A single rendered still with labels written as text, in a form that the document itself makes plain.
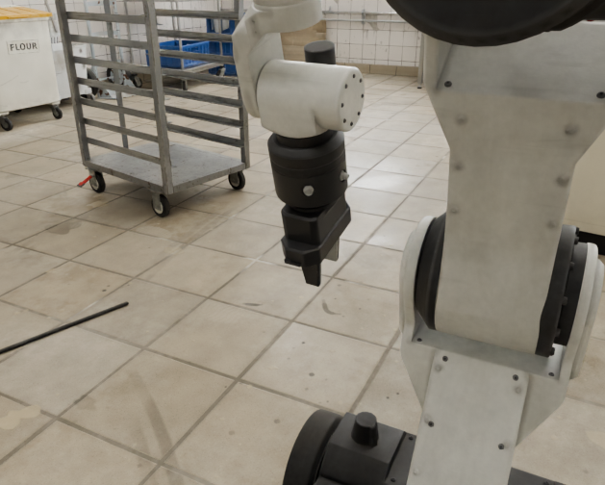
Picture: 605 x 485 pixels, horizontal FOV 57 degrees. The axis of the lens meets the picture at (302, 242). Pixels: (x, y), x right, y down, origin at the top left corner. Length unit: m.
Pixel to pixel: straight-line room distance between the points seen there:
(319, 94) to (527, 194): 0.22
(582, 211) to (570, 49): 1.73
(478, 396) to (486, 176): 0.26
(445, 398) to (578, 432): 0.80
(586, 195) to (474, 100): 1.74
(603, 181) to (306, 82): 1.72
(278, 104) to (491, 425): 0.41
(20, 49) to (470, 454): 4.00
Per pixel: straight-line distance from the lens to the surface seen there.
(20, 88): 4.34
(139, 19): 2.33
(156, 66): 2.25
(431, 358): 0.68
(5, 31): 4.27
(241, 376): 1.47
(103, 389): 1.50
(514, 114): 0.50
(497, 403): 0.67
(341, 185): 0.65
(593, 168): 2.20
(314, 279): 0.74
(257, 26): 0.57
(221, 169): 2.54
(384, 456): 0.98
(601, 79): 0.51
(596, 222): 2.26
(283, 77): 0.60
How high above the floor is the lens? 0.91
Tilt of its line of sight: 25 degrees down
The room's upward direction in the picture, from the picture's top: straight up
